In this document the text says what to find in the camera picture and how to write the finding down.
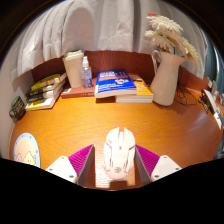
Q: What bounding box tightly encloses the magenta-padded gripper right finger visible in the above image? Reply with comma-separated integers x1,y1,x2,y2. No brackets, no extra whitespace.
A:
134,143,183,187

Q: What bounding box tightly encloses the cream lidded tumbler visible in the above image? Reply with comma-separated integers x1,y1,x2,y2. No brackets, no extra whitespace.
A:
62,49,85,89

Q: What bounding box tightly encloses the white pleated curtain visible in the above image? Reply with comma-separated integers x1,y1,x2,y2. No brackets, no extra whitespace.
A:
9,0,211,81

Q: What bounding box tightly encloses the white flower bouquet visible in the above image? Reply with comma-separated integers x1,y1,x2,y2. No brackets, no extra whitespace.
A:
144,13,200,66

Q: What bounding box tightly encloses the black cable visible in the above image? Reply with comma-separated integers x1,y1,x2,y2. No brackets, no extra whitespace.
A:
174,66,201,107

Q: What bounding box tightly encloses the white computer mouse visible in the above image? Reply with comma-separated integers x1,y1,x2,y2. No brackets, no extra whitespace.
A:
102,126,137,181

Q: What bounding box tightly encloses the round cartoon-print mouse pad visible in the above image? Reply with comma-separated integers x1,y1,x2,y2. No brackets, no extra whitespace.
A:
13,132,41,169

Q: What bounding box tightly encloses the yellow and white book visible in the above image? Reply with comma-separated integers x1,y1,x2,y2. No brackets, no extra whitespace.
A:
24,91,63,112

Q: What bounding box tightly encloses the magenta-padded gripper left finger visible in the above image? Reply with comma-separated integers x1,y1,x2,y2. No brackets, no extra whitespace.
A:
45,143,96,188

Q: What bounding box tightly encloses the red-brown book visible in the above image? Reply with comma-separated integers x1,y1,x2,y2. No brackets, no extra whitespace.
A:
60,78,98,99

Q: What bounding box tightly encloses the blue-cover book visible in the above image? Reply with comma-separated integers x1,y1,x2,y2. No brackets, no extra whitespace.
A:
94,68,138,99

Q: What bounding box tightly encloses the clear spray bottle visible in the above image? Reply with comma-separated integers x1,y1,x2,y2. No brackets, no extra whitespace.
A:
80,55,93,90

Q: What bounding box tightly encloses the white device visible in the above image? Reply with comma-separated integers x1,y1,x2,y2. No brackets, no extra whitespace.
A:
200,88,224,129

